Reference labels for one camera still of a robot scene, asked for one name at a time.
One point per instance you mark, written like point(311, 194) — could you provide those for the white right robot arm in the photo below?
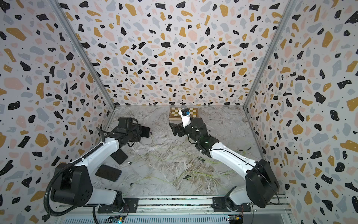
point(260, 182)

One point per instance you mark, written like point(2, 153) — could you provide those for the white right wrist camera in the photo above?
point(185, 116)

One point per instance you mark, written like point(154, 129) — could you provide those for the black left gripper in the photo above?
point(137, 126)

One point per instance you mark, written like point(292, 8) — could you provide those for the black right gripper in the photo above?
point(176, 128)

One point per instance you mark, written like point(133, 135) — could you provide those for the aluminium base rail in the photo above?
point(183, 210)

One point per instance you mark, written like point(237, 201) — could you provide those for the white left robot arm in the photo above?
point(71, 186)

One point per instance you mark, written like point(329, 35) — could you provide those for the black smartphone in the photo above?
point(108, 173)
point(119, 156)
point(145, 132)

